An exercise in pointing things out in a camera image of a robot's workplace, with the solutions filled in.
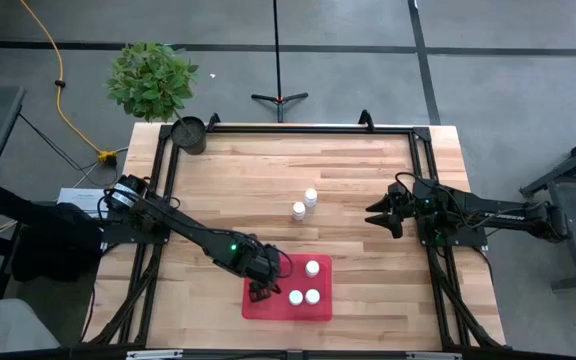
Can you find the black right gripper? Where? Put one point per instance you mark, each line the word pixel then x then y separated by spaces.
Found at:
pixel 407 205

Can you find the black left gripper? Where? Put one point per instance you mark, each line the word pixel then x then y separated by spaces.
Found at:
pixel 260 265

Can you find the white plastic pill bottle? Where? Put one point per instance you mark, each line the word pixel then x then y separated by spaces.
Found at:
pixel 310 196
pixel 298 210
pixel 312 268
pixel 312 296
pixel 295 297

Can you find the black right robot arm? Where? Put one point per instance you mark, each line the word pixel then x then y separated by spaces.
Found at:
pixel 493 215

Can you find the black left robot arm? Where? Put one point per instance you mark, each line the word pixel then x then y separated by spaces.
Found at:
pixel 193 232

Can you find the red translucent plastic basket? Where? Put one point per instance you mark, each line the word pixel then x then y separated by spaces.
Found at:
pixel 278 310

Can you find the black tripod stand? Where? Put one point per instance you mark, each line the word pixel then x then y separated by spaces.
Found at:
pixel 279 100

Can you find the white paper sheet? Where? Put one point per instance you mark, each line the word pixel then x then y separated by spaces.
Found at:
pixel 80 197

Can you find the black bag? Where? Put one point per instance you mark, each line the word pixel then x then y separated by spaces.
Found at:
pixel 58 245

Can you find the green potted plant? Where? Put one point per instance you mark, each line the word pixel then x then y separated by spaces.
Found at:
pixel 150 82

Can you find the person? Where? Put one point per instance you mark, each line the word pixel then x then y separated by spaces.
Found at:
pixel 8 330

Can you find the silver metal bracket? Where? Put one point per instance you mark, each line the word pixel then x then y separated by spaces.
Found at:
pixel 153 354
pixel 433 356

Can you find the black aluminium table frame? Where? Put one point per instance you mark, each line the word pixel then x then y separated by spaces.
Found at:
pixel 288 129

